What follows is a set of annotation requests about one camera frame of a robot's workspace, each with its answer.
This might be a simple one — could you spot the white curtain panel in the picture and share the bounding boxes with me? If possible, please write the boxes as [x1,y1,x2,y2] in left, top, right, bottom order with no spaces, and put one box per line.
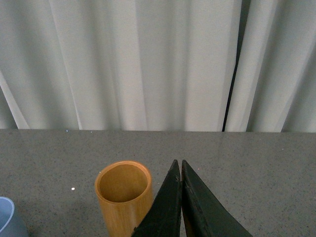
[225,0,316,132]
[0,0,242,131]

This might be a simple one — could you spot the white curtain right panel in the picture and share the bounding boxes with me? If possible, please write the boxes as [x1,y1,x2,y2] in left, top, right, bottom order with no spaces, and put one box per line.
[225,0,316,132]

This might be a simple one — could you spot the blue cup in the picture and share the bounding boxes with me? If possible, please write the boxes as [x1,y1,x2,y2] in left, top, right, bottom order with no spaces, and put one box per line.
[0,197,29,237]

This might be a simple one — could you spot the bamboo chopstick holder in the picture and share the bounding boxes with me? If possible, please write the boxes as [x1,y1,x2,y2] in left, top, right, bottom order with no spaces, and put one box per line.
[95,160,154,237]

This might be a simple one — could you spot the white curtain left panel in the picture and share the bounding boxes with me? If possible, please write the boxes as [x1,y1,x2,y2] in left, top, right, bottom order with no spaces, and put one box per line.
[0,0,242,131]

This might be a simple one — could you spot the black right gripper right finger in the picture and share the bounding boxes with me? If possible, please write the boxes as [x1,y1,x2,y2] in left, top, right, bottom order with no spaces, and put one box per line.
[182,160,251,237]

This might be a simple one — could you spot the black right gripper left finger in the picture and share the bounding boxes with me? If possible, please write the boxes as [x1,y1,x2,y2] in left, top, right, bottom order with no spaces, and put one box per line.
[132,160,182,237]

